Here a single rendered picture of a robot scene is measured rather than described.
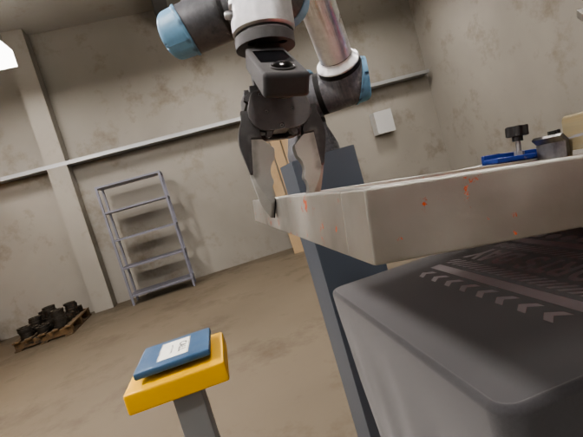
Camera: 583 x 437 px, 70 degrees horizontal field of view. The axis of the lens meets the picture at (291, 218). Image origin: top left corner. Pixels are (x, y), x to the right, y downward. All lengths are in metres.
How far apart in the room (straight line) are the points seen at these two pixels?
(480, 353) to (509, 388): 0.06
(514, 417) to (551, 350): 0.09
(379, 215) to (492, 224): 0.06
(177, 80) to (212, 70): 0.63
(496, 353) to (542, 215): 0.21
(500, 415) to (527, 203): 0.18
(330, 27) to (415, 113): 7.59
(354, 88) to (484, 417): 0.92
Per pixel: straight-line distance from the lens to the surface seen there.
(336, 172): 1.14
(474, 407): 0.39
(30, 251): 8.00
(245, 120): 0.49
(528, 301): 0.54
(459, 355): 0.44
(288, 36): 0.52
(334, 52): 1.12
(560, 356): 0.42
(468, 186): 0.23
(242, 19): 0.52
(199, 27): 0.66
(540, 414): 0.37
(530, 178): 0.25
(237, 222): 7.48
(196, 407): 0.65
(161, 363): 0.60
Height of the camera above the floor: 1.15
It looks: 5 degrees down
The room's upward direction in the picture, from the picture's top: 16 degrees counter-clockwise
